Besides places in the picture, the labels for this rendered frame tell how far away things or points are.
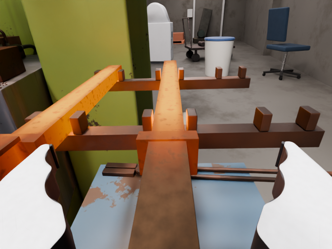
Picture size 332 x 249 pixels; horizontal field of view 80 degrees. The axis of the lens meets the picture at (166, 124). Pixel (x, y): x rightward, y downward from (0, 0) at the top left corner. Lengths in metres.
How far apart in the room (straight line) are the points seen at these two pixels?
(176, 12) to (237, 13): 3.06
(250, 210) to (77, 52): 0.59
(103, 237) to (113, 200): 0.09
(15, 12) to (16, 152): 0.90
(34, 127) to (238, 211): 0.40
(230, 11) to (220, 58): 7.75
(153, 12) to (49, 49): 5.01
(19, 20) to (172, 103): 0.90
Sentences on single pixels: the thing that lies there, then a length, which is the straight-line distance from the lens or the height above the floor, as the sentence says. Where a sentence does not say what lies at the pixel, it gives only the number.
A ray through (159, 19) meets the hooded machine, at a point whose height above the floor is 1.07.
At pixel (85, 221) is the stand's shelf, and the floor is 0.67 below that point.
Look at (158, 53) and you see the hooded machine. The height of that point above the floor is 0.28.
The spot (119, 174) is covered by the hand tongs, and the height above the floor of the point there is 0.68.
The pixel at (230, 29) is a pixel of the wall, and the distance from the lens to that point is 11.78.
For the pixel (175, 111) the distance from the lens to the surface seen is 0.20.
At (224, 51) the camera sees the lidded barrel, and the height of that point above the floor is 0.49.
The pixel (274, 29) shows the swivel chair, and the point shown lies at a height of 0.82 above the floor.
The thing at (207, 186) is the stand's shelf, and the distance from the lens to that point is 0.51.
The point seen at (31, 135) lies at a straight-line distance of 0.19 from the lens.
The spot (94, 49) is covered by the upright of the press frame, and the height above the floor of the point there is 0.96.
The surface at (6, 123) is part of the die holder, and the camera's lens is 0.54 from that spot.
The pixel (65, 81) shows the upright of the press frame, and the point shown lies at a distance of 0.68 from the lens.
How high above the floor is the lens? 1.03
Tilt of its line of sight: 27 degrees down
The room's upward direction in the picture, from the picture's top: 2 degrees counter-clockwise
